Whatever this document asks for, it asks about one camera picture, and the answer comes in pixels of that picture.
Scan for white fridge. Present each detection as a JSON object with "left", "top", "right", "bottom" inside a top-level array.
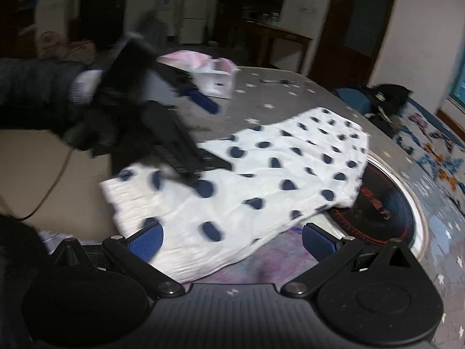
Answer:
[{"left": 180, "top": 0, "right": 209, "bottom": 44}]

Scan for person's left hand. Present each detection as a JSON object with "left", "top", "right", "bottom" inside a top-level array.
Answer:
[{"left": 68, "top": 69, "right": 105, "bottom": 105}]

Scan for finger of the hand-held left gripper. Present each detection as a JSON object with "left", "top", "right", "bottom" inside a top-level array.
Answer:
[
  {"left": 180, "top": 85, "right": 221, "bottom": 116},
  {"left": 198, "top": 149, "right": 233, "bottom": 174}
]

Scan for person's left forearm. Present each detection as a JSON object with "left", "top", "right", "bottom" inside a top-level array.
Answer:
[{"left": 0, "top": 56, "right": 90, "bottom": 131}]

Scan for blue sofa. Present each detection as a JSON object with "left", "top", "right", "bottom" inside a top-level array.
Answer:
[{"left": 332, "top": 85, "right": 465, "bottom": 215}]

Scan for dark bag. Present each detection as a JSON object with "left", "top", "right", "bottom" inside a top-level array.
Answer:
[{"left": 367, "top": 111, "right": 400, "bottom": 137}]

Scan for black jacket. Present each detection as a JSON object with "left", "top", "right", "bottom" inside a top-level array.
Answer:
[{"left": 363, "top": 83, "right": 415, "bottom": 117}]

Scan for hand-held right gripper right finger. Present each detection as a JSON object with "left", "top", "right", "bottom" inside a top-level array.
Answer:
[{"left": 281, "top": 222, "right": 418, "bottom": 298}]

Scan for round black induction cooker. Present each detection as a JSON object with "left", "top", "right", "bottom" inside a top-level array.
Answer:
[{"left": 291, "top": 151, "right": 429, "bottom": 262}]

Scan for white polka dot pants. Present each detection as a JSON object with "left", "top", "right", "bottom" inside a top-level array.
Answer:
[{"left": 100, "top": 107, "right": 371, "bottom": 284}]

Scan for green framed window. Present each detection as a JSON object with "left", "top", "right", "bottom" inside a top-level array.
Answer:
[{"left": 447, "top": 76, "right": 465, "bottom": 110}]

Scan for wooden desk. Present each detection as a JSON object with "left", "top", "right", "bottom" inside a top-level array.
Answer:
[{"left": 238, "top": 18, "right": 313, "bottom": 75}]

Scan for pink cloth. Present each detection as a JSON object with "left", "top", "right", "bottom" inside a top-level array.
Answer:
[{"left": 158, "top": 49, "right": 215, "bottom": 71}]

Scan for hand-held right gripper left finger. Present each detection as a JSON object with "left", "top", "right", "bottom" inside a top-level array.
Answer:
[{"left": 47, "top": 218, "right": 187, "bottom": 299}]

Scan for white plastic basket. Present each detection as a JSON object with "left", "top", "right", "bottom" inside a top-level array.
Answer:
[{"left": 192, "top": 58, "right": 238, "bottom": 99}]

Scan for dark wooden door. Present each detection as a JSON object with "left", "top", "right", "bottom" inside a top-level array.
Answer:
[{"left": 320, "top": 0, "right": 400, "bottom": 88}]

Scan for butterfly print blanket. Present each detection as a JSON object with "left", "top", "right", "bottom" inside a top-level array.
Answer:
[{"left": 394, "top": 102, "right": 465, "bottom": 211}]

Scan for thin cable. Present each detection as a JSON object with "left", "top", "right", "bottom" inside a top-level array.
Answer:
[{"left": 18, "top": 145, "right": 73, "bottom": 222}]

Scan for pink clothes pile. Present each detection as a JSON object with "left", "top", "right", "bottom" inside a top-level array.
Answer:
[{"left": 36, "top": 31, "right": 97, "bottom": 62}]

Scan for grey star table cover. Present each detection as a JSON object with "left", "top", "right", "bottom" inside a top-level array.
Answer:
[{"left": 38, "top": 63, "right": 465, "bottom": 349}]

